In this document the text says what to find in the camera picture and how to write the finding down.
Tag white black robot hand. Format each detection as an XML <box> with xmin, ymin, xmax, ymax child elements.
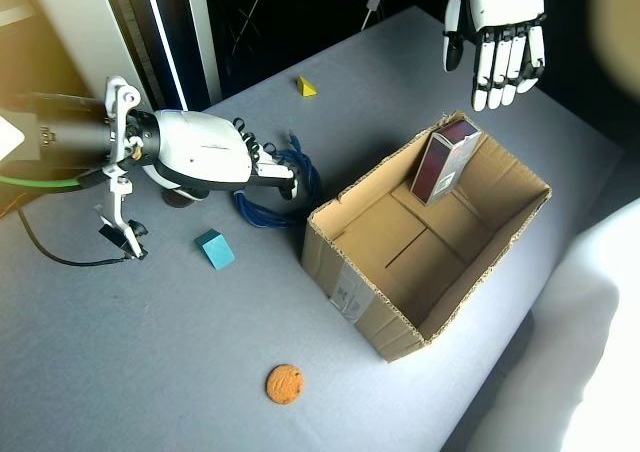
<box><xmin>442</xmin><ymin>0</ymin><xmax>548</xmax><ymax>113</ymax></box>
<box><xmin>141</xmin><ymin>109</ymin><xmax>302</xmax><ymax>209</ymax></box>

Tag blue cable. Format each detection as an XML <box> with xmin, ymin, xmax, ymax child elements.
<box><xmin>232</xmin><ymin>129</ymin><xmax>324</xmax><ymax>230</ymax></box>

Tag maroon rectangular carton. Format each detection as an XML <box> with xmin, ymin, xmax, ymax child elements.
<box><xmin>409</xmin><ymin>118</ymin><xmax>484</xmax><ymax>207</ymax></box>

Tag brown cardboard box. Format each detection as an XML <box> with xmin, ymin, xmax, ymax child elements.
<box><xmin>299</xmin><ymin>110</ymin><xmax>554</xmax><ymax>364</ymax></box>

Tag teal block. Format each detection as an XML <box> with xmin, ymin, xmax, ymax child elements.
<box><xmin>193</xmin><ymin>228</ymin><xmax>236</xmax><ymax>272</ymax></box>

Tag white cabinet with blue strip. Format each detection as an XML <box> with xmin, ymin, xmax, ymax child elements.
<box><xmin>19</xmin><ymin>0</ymin><xmax>224</xmax><ymax>118</ymax></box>

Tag grey table cloth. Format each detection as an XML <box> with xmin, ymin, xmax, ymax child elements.
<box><xmin>0</xmin><ymin>5</ymin><xmax>626</xmax><ymax>452</ymax></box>

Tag brown wooden furniture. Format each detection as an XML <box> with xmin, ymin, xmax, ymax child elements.
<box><xmin>0</xmin><ymin>0</ymin><xmax>101</xmax><ymax>116</ymax></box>

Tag round orange cookie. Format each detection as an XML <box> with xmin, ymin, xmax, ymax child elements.
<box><xmin>265</xmin><ymin>364</ymin><xmax>305</xmax><ymax>406</ymax></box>

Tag white robot body shell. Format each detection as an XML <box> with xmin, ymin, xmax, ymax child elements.
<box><xmin>462</xmin><ymin>210</ymin><xmax>640</xmax><ymax>452</ymax></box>

